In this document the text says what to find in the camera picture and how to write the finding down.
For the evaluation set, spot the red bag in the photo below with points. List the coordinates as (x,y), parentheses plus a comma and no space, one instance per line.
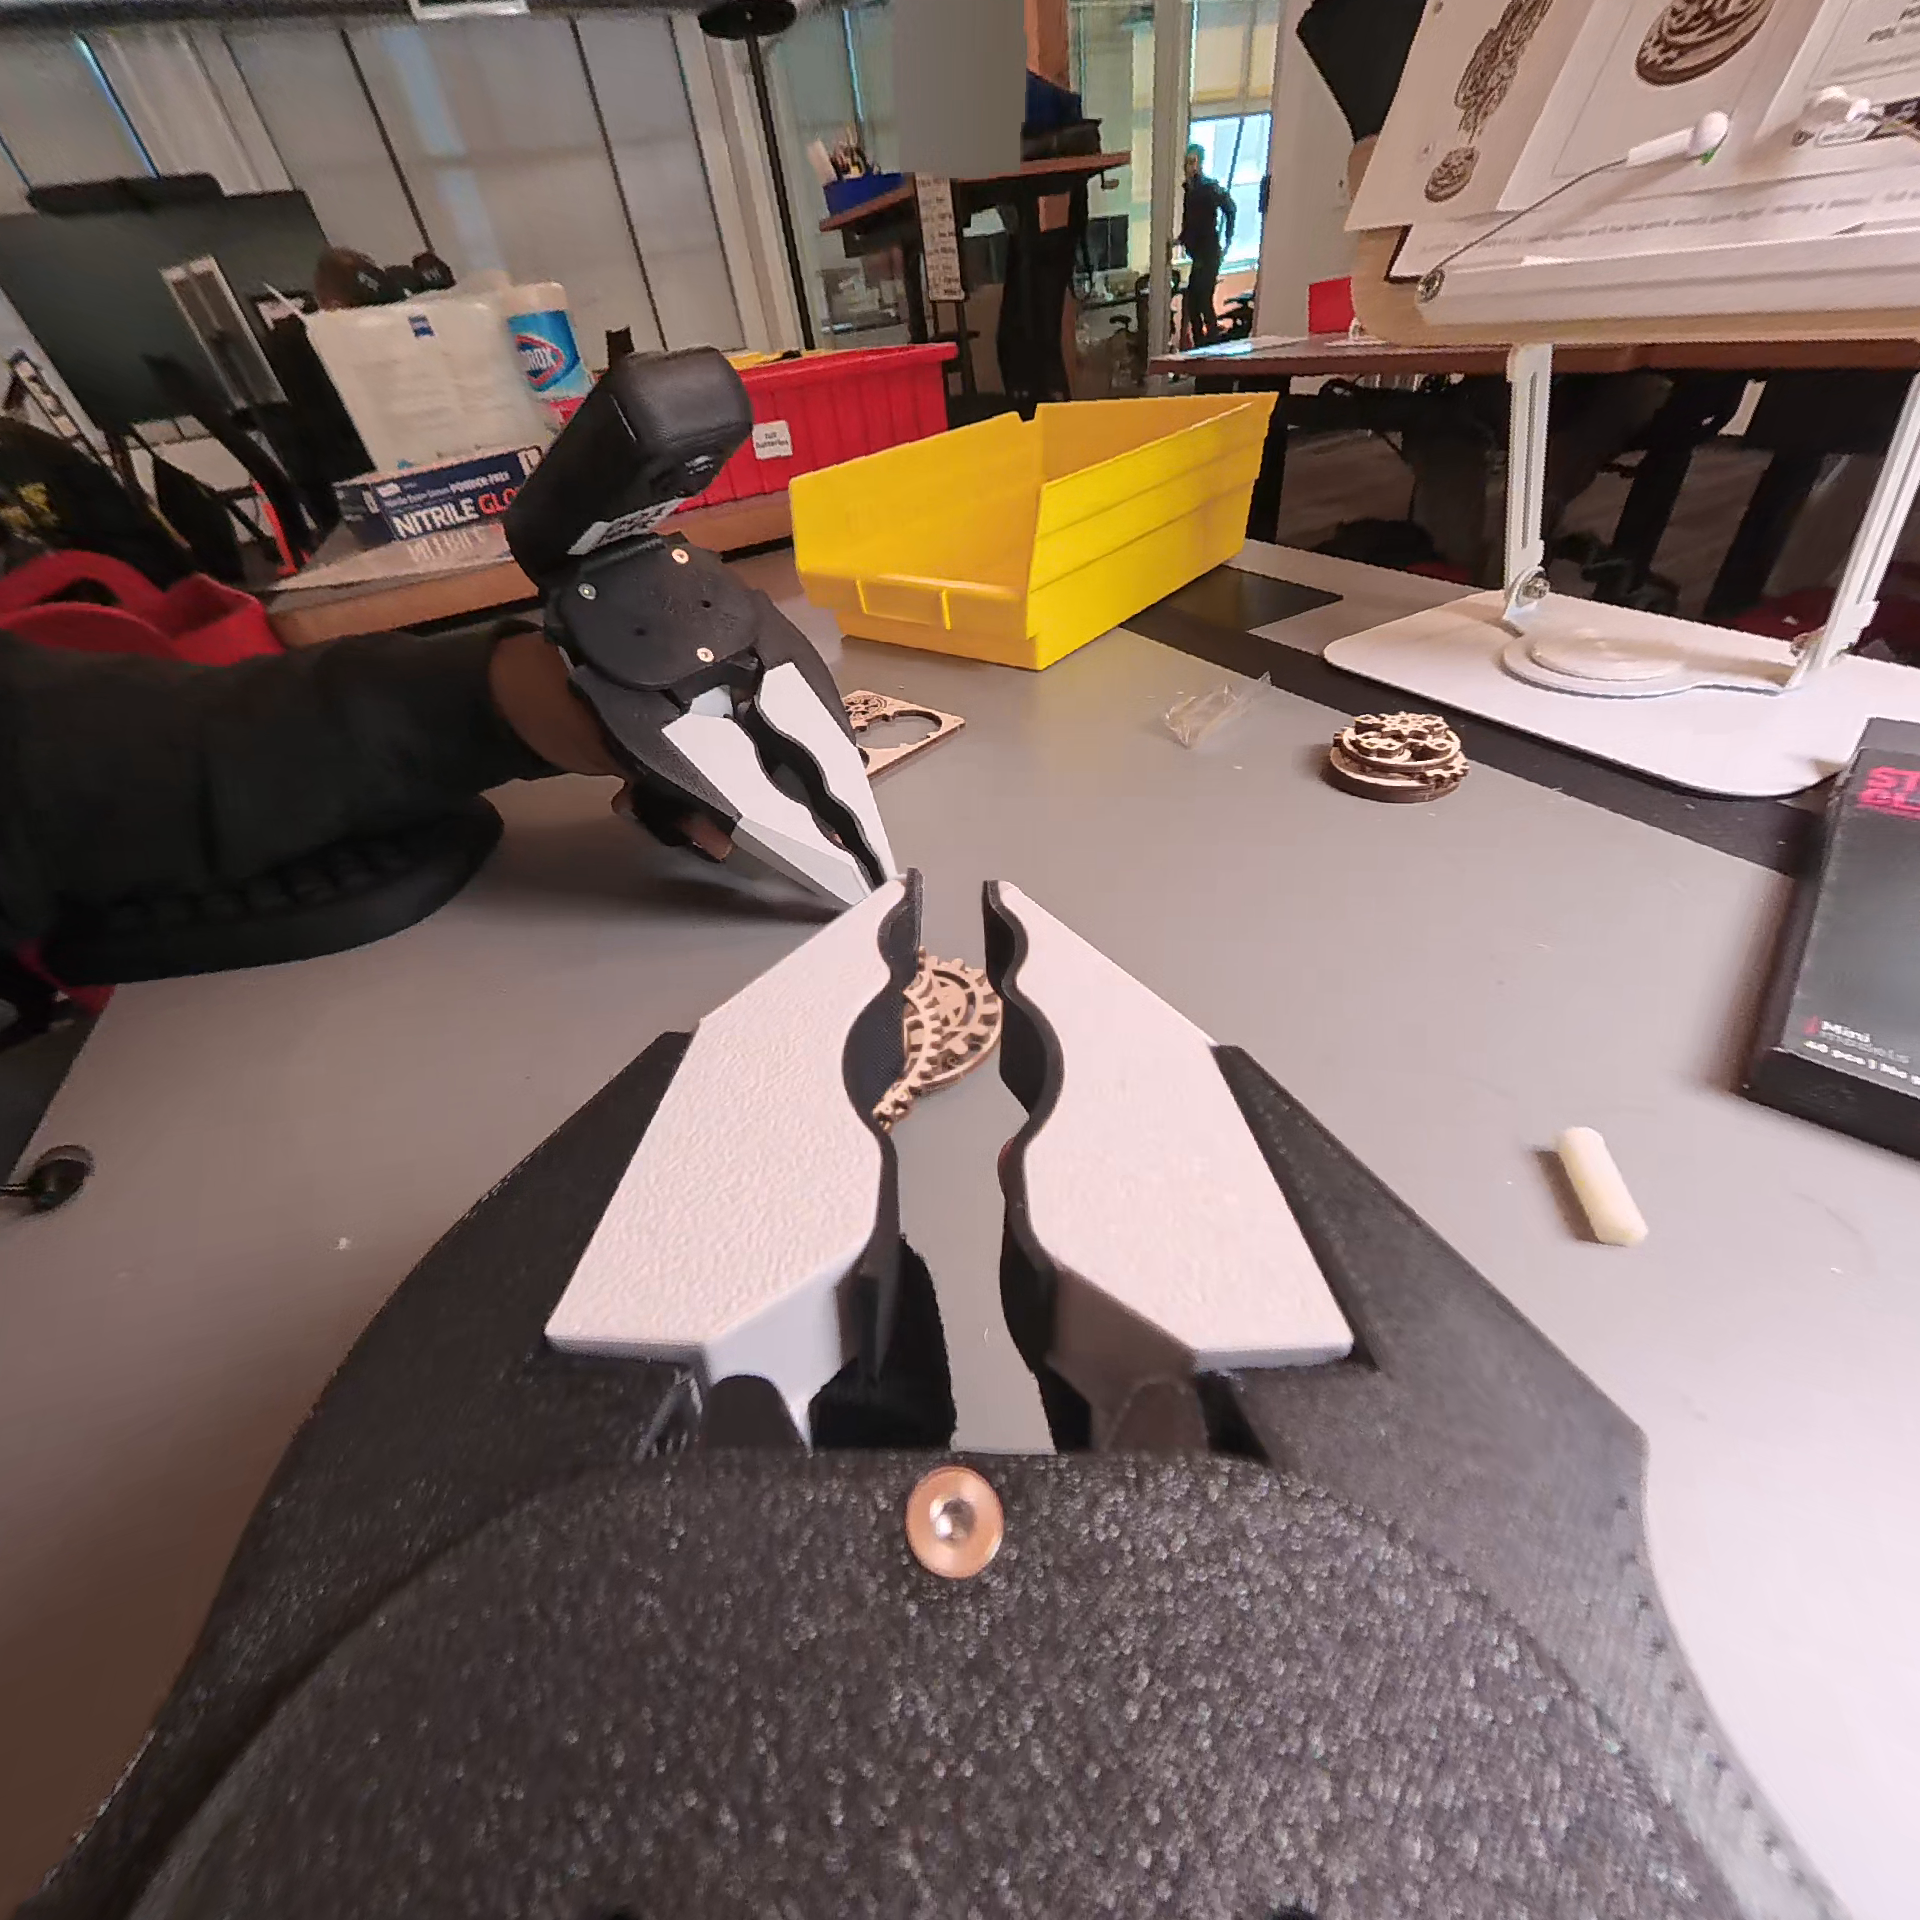
(120,608)

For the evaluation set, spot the wooden standing desk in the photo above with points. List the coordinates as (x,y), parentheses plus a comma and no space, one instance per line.
(991,189)

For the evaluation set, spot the round wooden gear model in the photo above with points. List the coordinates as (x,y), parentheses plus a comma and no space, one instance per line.
(1398,754)

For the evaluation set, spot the wipes canister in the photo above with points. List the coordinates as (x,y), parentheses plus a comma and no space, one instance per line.
(542,341)

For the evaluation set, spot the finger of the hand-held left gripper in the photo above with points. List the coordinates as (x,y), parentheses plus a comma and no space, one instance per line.
(743,802)
(819,750)

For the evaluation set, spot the white wax stick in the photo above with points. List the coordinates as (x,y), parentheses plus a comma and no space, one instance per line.
(1599,1185)

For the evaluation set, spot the white wipes packet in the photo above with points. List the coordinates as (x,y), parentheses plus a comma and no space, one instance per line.
(412,383)

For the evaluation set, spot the wooden gear part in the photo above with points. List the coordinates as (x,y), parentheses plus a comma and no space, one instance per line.
(943,1019)

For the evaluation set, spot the person's left hand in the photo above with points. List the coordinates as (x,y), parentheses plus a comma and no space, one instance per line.
(563,721)

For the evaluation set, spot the black monitor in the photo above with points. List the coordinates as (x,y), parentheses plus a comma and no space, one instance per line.
(106,301)

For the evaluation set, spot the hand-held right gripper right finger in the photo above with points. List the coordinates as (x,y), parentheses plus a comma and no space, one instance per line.
(1172,1201)

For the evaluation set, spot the white document stand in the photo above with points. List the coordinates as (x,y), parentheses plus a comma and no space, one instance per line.
(1621,674)

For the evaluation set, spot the blue glove box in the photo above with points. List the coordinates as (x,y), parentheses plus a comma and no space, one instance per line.
(436,503)

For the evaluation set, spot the yellow plastic bin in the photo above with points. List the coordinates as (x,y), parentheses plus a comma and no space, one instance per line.
(1036,523)

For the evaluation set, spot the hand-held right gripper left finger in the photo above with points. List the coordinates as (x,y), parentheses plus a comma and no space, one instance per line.
(722,1185)

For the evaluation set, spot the instruction sheet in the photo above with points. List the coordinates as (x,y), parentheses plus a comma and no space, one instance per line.
(1621,135)

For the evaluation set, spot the person's left forearm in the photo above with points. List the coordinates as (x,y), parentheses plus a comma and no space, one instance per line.
(224,750)

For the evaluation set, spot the red plastic bin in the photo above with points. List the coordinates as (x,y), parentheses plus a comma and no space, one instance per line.
(839,411)

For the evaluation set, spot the clear plastic piece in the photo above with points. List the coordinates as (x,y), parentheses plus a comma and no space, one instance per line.
(1215,710)

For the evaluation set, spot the blue pen cup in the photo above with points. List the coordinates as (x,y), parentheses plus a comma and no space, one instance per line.
(862,189)

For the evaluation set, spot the wooden cutout sheet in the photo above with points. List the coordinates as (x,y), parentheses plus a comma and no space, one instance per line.
(902,729)

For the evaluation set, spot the black cardboard box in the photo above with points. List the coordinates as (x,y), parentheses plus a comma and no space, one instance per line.
(1852,961)

